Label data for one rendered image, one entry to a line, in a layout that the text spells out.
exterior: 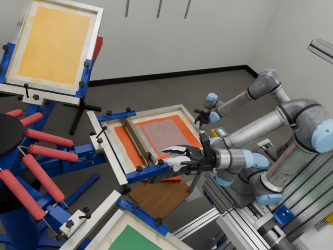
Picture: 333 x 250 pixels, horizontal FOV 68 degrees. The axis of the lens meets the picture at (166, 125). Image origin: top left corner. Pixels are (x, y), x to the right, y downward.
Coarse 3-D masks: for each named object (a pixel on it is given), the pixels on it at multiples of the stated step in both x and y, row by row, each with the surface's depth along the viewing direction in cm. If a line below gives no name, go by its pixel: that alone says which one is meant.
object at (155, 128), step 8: (152, 120) 210; (160, 120) 213; (168, 120) 215; (176, 120) 217; (120, 128) 195; (144, 128) 201; (152, 128) 203; (160, 128) 205; (168, 128) 207; (176, 128) 210; (184, 128) 212; (120, 136) 189; (128, 136) 190; (152, 136) 196; (160, 136) 198; (128, 144) 185
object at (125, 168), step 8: (136, 112) 208; (144, 112) 210; (152, 112) 212; (160, 112) 217; (184, 112) 223; (112, 120) 195; (192, 120) 217; (200, 128) 211; (112, 136) 182; (112, 144) 177; (120, 152) 173; (120, 160) 168; (128, 168) 165
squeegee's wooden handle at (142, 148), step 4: (128, 120) 188; (128, 124) 187; (132, 124) 186; (128, 128) 189; (132, 128) 183; (132, 132) 184; (136, 132) 181; (132, 136) 185; (136, 136) 179; (140, 136) 179; (136, 140) 180; (140, 140) 176; (140, 144) 175; (144, 144) 174; (140, 148) 176; (144, 148) 172; (144, 152) 171; (148, 152) 171
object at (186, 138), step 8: (168, 136) 200; (176, 136) 203; (184, 136) 205; (192, 136) 207; (152, 144) 190; (160, 144) 192; (168, 144) 194; (176, 144) 196; (184, 144) 198; (192, 144) 200; (200, 144) 202; (128, 152) 179; (136, 152) 181; (160, 152) 186; (168, 152) 188; (136, 160) 176
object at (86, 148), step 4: (88, 144) 165; (76, 148) 161; (80, 148) 162; (84, 148) 162; (88, 148) 163; (92, 148) 164; (76, 152) 159; (80, 152) 159; (84, 152) 161; (88, 152) 163; (80, 156) 162; (84, 156) 164
